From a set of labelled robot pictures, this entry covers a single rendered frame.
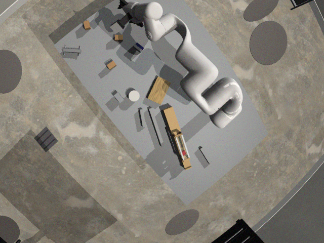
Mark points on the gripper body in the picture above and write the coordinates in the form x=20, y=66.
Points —
x=128, y=8

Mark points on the white short cylinder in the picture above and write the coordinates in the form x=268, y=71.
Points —
x=134, y=95

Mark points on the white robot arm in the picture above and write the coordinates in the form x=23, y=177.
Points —
x=222, y=101

